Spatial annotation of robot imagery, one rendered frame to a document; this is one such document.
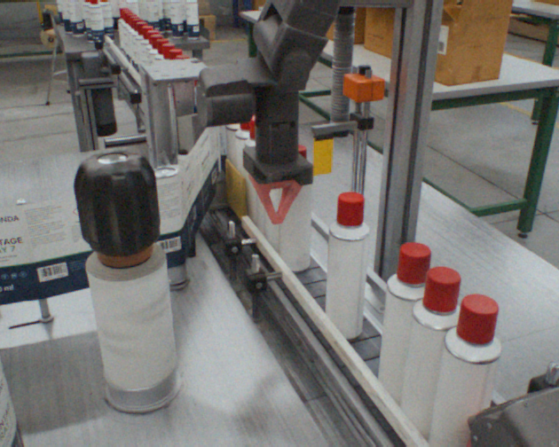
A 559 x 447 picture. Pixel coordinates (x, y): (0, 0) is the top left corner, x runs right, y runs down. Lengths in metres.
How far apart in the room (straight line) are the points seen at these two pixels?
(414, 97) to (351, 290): 0.28
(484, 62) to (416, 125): 1.73
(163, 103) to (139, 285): 0.55
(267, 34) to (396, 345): 0.38
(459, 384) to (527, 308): 0.47
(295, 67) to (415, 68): 0.21
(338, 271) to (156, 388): 0.26
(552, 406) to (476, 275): 0.69
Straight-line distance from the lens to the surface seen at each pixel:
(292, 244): 0.94
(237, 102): 0.73
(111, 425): 0.74
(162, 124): 1.14
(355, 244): 0.75
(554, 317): 1.05
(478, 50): 2.57
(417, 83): 0.86
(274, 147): 0.77
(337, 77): 0.94
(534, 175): 2.96
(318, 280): 0.95
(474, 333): 0.57
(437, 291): 0.60
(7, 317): 0.95
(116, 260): 0.64
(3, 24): 8.35
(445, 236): 1.22
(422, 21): 0.84
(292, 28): 0.69
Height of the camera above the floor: 1.40
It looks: 28 degrees down
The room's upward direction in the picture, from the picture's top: straight up
